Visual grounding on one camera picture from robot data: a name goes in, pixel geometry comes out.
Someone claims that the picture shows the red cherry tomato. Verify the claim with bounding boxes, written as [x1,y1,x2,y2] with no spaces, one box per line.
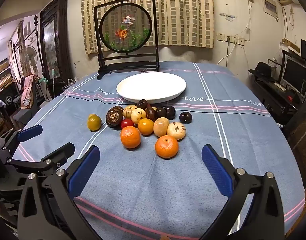
[120,118,135,129]

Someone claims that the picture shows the white round plate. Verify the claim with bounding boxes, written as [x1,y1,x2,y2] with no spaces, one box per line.
[116,72,186,103]

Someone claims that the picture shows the black framed embroidery screen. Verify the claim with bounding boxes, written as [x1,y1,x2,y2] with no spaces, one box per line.
[93,0,160,80]

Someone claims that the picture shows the dark plum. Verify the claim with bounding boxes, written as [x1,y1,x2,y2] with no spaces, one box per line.
[155,107,166,119]
[164,105,176,120]
[179,112,192,124]

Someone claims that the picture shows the black hat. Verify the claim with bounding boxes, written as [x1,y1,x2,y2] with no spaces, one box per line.
[248,61,274,79]

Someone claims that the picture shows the standing electric fan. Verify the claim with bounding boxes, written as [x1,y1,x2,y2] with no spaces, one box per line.
[19,45,38,77]

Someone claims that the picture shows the pale yellow spotted fruit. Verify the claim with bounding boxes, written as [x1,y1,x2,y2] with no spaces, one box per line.
[131,108,146,125]

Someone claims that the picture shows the blue checked tablecloth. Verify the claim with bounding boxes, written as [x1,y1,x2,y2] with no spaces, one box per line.
[14,62,305,239]

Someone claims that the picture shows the yellow green round fruit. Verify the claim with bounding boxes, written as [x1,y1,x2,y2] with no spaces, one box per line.
[87,114,102,132]

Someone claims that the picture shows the dark wooden cabinet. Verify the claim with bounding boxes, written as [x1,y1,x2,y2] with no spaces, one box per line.
[40,0,73,85]

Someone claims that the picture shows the orange mandarin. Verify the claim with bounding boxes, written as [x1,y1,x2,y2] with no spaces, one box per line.
[120,126,141,149]
[154,135,179,159]

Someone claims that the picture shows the computer monitor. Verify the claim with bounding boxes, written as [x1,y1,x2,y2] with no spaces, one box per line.
[282,55,306,92]

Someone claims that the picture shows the tan smooth round fruit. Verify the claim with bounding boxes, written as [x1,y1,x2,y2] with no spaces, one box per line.
[153,117,169,137]

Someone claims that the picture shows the wall power socket strip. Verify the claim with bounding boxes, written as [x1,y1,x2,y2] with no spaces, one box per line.
[216,32,245,46]

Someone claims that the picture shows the smooth orange round fruit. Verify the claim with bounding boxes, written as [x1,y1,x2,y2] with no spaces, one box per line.
[137,118,154,136]

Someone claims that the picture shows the beige checked curtain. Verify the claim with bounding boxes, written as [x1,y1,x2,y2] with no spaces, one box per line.
[81,0,215,55]

